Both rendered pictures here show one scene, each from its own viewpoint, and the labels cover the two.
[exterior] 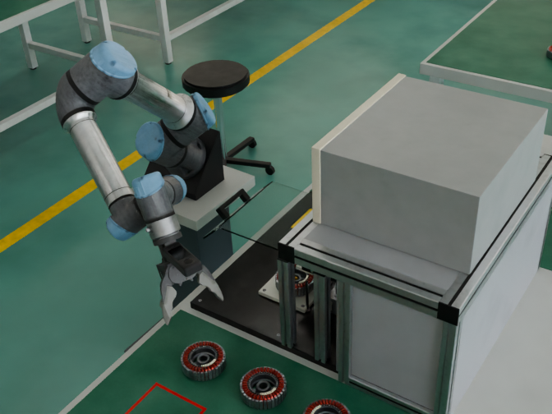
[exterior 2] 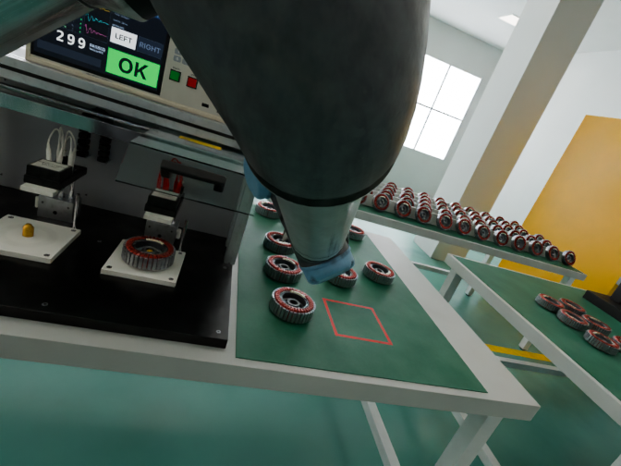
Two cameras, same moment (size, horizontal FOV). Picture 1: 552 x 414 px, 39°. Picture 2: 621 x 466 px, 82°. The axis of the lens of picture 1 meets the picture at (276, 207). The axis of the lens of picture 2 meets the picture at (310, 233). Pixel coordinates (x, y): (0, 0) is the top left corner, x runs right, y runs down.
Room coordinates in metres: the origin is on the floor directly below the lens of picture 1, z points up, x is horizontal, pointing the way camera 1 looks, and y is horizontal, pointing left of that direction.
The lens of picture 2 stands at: (2.01, 0.66, 1.23)
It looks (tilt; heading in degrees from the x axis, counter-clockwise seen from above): 19 degrees down; 218
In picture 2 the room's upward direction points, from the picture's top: 20 degrees clockwise
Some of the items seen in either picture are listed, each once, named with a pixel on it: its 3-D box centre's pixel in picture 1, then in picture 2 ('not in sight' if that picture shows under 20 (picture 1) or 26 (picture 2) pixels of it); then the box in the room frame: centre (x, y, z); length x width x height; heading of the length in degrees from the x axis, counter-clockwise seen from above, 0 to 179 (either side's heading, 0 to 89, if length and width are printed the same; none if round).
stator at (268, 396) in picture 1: (263, 388); (283, 268); (1.28, 0.05, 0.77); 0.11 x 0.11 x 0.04
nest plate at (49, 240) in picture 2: not in sight; (28, 237); (1.84, -0.18, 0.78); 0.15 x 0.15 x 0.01; 55
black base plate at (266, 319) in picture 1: (322, 269); (91, 253); (1.73, -0.13, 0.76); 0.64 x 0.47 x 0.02; 145
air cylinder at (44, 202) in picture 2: not in sight; (59, 205); (1.75, -0.30, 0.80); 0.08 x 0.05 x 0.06; 145
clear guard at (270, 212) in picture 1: (281, 224); (201, 163); (1.58, -0.01, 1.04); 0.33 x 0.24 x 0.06; 55
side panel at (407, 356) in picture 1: (394, 351); not in sight; (1.24, -0.25, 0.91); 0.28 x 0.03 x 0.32; 55
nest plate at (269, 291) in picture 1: (296, 286); (147, 262); (1.64, -0.04, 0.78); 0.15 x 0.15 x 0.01; 55
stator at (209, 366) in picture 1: (203, 360); (292, 304); (1.38, 0.20, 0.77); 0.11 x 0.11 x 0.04
